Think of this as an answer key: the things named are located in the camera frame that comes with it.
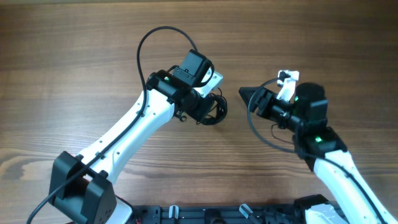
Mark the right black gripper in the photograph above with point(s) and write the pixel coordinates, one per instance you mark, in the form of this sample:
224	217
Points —
261	94

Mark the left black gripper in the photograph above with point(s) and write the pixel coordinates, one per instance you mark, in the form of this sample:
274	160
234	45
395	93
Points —
199	113

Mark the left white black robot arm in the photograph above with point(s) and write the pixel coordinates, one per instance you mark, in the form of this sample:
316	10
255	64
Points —
81	186

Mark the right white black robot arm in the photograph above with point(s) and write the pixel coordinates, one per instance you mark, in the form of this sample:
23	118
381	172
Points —
325	153

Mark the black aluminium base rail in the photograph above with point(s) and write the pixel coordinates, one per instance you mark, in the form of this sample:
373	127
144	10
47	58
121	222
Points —
268	214

